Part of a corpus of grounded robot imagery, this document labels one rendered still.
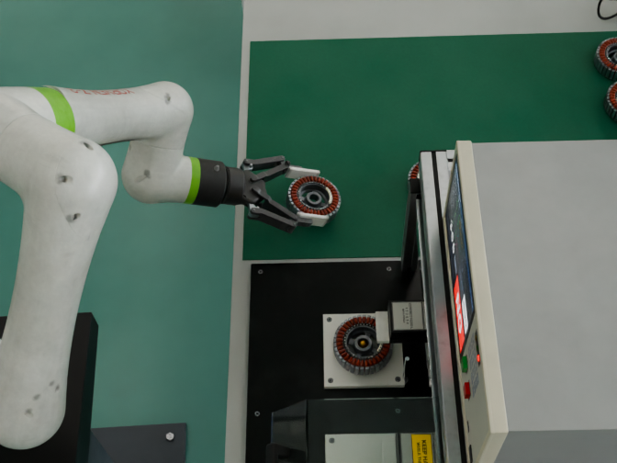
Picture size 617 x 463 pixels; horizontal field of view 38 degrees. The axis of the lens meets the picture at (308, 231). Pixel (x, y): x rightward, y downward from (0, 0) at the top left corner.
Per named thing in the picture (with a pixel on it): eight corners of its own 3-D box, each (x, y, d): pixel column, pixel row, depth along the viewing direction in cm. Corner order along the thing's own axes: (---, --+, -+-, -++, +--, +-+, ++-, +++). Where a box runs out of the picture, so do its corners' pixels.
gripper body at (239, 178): (212, 179, 184) (254, 185, 188) (217, 212, 179) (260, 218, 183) (225, 156, 178) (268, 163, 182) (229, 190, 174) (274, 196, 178)
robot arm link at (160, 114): (16, 146, 146) (68, 170, 142) (27, 78, 142) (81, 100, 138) (152, 128, 177) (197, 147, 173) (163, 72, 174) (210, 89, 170)
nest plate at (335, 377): (324, 389, 169) (324, 386, 168) (322, 316, 177) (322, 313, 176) (404, 387, 168) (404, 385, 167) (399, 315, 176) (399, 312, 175)
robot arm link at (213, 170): (203, 183, 170) (199, 145, 175) (185, 218, 178) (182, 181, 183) (233, 186, 172) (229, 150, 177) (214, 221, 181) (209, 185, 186)
